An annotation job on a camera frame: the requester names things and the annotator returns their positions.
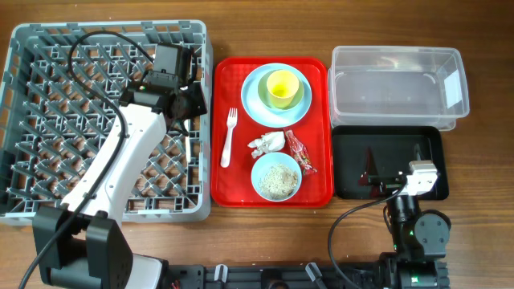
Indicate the light green bowl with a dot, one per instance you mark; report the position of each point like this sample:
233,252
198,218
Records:
263,95

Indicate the red plastic serving tray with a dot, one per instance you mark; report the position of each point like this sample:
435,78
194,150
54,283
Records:
231,187

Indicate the rice and food scraps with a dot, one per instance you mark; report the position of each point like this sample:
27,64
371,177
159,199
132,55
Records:
279,182

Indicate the white plastic fork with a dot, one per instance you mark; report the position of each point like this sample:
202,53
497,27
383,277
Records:
231,122

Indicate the light blue small bowl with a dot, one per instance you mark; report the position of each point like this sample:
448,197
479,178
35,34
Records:
262,165

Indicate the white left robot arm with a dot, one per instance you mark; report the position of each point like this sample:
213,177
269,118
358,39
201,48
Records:
79,243

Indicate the red plastic snack wrapper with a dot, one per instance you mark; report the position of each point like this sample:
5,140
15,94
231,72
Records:
299,153

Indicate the black plastic waste tray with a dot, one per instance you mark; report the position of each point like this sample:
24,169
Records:
361,152

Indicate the clear plastic waste bin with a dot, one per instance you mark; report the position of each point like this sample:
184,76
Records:
397,85

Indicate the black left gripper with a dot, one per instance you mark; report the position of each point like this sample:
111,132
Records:
199,105

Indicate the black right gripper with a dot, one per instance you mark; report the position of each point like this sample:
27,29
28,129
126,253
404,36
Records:
385,186

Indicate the yellow plastic cup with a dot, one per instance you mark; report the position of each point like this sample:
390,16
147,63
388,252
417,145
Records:
281,88

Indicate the grey plastic dishwasher rack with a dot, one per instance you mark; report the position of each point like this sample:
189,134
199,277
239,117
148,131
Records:
51,131

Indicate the white paper napkin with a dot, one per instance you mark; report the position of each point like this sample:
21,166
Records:
268,143

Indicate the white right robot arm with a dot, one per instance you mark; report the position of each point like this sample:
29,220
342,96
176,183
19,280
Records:
419,236

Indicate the light blue plate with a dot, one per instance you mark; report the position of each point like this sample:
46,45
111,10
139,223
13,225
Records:
258,112

